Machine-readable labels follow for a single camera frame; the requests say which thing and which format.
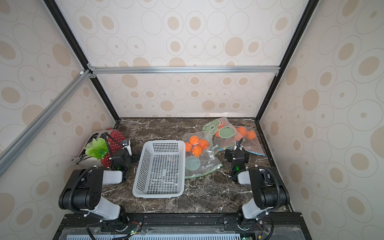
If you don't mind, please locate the orange toy mandarin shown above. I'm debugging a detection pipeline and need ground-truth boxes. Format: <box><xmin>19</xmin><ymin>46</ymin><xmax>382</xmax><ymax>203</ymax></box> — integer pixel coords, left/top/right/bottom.
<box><xmin>191</xmin><ymin>145</ymin><xmax>203</xmax><ymax>158</ymax></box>
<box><xmin>189</xmin><ymin>136</ymin><xmax>200</xmax><ymax>146</ymax></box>
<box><xmin>185</xmin><ymin>142</ymin><xmax>193</xmax><ymax>153</ymax></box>
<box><xmin>198</xmin><ymin>139</ymin><xmax>210</xmax><ymax>150</ymax></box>

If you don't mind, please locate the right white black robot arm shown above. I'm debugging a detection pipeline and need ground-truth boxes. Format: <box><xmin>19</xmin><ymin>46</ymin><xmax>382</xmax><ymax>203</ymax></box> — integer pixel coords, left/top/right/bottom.
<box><xmin>225</xmin><ymin>138</ymin><xmax>290</xmax><ymax>220</ymax></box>

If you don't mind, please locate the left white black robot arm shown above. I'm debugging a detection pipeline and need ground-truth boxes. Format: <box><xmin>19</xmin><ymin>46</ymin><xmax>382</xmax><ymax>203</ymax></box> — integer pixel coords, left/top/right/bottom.
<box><xmin>58</xmin><ymin>129</ymin><xmax>133</xmax><ymax>224</ymax></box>

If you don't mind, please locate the blue-seal clear zip-top bag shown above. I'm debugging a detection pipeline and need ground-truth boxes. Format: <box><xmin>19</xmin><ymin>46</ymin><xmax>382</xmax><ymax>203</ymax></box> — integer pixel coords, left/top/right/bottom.
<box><xmin>234</xmin><ymin>126</ymin><xmax>265</xmax><ymax>156</ymax></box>

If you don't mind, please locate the green-seal clear zip-top bag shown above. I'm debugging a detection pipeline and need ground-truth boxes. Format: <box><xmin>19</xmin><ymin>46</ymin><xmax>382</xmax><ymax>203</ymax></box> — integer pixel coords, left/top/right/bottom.
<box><xmin>203</xmin><ymin>118</ymin><xmax>243</xmax><ymax>151</ymax></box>

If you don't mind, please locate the green toy lettuce leaf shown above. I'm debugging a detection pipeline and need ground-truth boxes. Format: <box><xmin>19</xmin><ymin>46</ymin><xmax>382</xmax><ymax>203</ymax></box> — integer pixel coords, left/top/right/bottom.
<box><xmin>85</xmin><ymin>138</ymin><xmax>109</xmax><ymax>160</ymax></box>

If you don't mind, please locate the white perforated plastic basket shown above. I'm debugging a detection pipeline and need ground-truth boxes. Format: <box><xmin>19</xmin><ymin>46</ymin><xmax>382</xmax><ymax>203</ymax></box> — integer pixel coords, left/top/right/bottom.
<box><xmin>132</xmin><ymin>140</ymin><xmax>186</xmax><ymax>199</ymax></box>

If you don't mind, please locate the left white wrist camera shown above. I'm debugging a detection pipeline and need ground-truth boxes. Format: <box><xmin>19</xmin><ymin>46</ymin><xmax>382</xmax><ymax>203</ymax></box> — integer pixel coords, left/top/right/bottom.
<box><xmin>122</xmin><ymin>140</ymin><xmax>132</xmax><ymax>156</ymax></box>

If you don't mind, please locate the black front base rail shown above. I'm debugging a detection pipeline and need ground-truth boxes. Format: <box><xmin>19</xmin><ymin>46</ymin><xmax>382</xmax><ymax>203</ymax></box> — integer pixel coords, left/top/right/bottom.
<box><xmin>54</xmin><ymin>212</ymin><xmax>311</xmax><ymax>240</ymax></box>

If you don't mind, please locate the silver aluminium back rail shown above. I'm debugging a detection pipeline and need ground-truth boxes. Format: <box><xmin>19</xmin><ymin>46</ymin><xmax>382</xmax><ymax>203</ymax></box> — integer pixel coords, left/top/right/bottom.
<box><xmin>83</xmin><ymin>65</ymin><xmax>280</xmax><ymax>77</ymax></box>

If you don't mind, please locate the silver aluminium rail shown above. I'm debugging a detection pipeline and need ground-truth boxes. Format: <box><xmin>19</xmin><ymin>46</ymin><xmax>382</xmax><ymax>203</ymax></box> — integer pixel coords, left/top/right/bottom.
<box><xmin>1</xmin><ymin>70</ymin><xmax>91</xmax><ymax>175</ymax></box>
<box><xmin>83</xmin><ymin>65</ymin><xmax>280</xmax><ymax>77</ymax></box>

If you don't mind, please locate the silver aluminium left rail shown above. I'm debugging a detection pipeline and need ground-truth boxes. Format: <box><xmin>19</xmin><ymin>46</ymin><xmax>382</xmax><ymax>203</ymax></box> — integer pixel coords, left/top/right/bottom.
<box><xmin>1</xmin><ymin>70</ymin><xmax>91</xmax><ymax>175</ymax></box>

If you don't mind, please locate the black left corner post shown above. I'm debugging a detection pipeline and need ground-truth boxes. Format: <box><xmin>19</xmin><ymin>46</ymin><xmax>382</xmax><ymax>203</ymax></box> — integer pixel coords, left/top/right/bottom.
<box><xmin>44</xmin><ymin>0</ymin><xmax>120</xmax><ymax>122</ymax></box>

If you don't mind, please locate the black corner post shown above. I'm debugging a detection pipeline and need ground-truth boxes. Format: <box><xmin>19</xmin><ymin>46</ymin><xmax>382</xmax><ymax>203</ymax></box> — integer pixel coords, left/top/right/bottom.
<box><xmin>255</xmin><ymin>0</ymin><xmax>319</xmax><ymax>124</ymax></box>
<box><xmin>44</xmin><ymin>0</ymin><xmax>120</xmax><ymax>122</ymax></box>

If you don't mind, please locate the black right corner post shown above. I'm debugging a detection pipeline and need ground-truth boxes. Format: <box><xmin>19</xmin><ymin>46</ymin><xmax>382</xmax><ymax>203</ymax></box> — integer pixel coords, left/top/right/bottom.
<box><xmin>255</xmin><ymin>0</ymin><xmax>319</xmax><ymax>124</ymax></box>

